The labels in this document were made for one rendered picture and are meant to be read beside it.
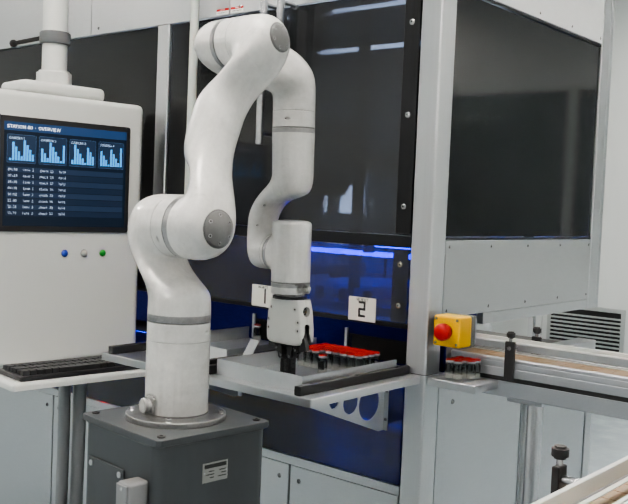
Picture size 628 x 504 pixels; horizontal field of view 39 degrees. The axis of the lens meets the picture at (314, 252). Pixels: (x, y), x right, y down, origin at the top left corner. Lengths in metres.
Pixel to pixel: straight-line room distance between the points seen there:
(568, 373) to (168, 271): 0.93
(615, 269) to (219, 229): 5.44
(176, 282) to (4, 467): 2.02
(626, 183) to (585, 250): 3.96
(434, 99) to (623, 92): 4.84
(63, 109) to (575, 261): 1.57
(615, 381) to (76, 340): 1.47
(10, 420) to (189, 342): 1.91
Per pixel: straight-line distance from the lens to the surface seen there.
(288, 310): 1.89
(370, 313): 2.23
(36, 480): 3.43
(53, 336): 2.63
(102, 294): 2.69
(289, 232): 1.87
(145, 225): 1.70
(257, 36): 1.72
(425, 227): 2.13
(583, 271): 2.90
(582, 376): 2.09
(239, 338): 2.59
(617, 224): 6.86
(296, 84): 1.87
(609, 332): 6.90
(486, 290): 2.36
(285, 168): 1.87
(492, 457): 2.52
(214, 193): 1.64
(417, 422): 2.19
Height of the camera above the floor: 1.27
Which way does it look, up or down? 3 degrees down
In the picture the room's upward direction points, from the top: 2 degrees clockwise
